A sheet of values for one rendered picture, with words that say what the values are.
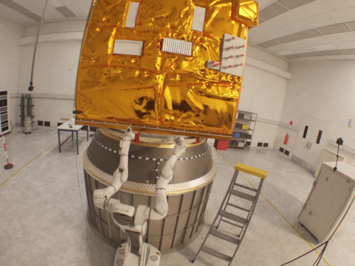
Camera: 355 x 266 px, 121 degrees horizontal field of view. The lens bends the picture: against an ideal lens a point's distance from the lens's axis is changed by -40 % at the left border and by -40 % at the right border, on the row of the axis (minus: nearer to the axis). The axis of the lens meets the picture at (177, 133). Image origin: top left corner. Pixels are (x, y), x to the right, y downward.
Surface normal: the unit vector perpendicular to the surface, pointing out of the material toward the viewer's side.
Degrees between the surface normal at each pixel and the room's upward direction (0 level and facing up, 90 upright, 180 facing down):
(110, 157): 62
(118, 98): 88
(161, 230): 90
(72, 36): 90
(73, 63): 90
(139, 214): 21
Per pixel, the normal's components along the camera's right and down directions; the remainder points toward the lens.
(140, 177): 0.09, -0.23
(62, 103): 0.16, 0.26
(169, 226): 0.39, 0.27
